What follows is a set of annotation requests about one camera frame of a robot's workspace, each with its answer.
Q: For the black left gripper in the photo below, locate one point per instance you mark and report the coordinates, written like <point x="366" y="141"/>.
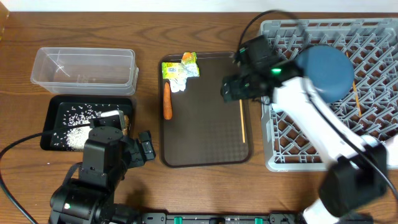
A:
<point x="141" y="155"/>

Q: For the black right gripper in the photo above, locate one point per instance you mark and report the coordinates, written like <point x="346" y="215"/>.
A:
<point x="233" y="90"/>

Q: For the orange carrot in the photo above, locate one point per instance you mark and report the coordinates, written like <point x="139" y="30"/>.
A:
<point x="167" y="102"/>

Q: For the wooden chopstick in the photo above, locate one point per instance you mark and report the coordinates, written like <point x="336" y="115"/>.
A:
<point x="357" y="99"/>
<point x="242" y="121"/>

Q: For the yellow green snack wrapper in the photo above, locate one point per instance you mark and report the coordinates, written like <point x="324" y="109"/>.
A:
<point x="180" y="70"/>

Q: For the dark blue plate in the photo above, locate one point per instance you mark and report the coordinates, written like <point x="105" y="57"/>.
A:
<point x="329" y="69"/>

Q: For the white napkin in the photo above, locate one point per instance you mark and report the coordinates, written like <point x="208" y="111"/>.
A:
<point x="178" y="84"/>

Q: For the pink cup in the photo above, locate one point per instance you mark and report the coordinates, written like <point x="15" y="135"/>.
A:
<point x="391" y="146"/>

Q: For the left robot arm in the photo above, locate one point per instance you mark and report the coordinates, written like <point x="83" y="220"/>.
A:
<point x="87" y="192"/>

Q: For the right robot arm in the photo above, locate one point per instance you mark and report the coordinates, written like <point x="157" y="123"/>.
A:
<point x="357" y="166"/>

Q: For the grey plastic dishwasher rack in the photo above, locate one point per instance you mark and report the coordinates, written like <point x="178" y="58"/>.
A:
<point x="371" y="46"/>

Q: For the brown serving tray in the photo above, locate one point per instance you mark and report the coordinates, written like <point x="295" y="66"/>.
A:
<point x="205" y="130"/>

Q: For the white rice pile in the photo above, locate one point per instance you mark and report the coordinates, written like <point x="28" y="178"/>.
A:
<point x="73" y="114"/>

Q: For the black tray bin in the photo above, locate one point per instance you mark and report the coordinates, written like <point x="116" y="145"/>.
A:
<point x="104" y="104"/>

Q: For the clear plastic bin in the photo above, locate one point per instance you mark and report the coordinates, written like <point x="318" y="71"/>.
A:
<point x="86" y="71"/>

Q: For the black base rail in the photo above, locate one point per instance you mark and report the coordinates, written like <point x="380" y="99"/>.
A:
<point x="273" y="218"/>

